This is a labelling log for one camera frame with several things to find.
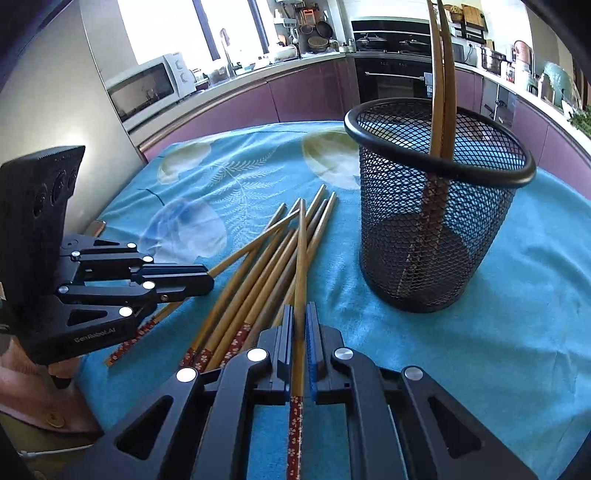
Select silver countertop appliance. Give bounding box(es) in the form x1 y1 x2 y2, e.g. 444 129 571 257
450 39 478 65

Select blue leaf print tablecloth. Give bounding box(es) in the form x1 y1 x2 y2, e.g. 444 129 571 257
76 121 591 480

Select bamboo chopstick red floral end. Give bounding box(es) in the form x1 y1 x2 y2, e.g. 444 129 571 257
406 0 459 287
285 198 309 480
104 208 301 367
399 0 445 296

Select purple kitchen base cabinets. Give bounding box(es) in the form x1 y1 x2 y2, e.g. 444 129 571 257
139 58 591 162

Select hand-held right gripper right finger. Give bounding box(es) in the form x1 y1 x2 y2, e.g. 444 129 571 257
305 302 539 480

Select black mesh utensil holder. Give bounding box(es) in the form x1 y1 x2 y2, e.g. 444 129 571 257
344 98 537 313

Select black wall rack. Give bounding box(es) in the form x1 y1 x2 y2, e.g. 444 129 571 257
450 4 488 42

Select leafy green vegetables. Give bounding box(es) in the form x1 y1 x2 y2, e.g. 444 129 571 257
569 107 591 137

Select white microwave oven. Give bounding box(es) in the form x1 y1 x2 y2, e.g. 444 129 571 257
105 53 197 121

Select stainless steel stock pot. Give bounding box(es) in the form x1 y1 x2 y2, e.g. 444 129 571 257
480 45 508 75

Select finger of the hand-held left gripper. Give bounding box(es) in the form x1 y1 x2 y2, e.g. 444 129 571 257
55 271 215 319
60 233 208 283

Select pink kettle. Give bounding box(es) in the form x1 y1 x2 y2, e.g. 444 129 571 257
512 40 535 68

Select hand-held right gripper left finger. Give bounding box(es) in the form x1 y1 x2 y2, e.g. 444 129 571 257
60 304 296 480

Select black integrated stove hood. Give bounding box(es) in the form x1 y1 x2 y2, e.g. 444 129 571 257
350 17 437 55

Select grey refrigerator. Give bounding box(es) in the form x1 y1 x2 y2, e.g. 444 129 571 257
0 0 148 241

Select steel kitchen faucet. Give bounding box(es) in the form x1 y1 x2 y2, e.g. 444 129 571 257
220 28 239 78

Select bunch of bamboo chopsticks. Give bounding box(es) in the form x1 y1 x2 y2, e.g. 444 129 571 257
178 185 338 372

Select black built-in oven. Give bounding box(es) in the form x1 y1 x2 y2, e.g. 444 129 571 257
353 54 435 109

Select kitchen window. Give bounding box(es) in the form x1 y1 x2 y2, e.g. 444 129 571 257
117 0 273 65

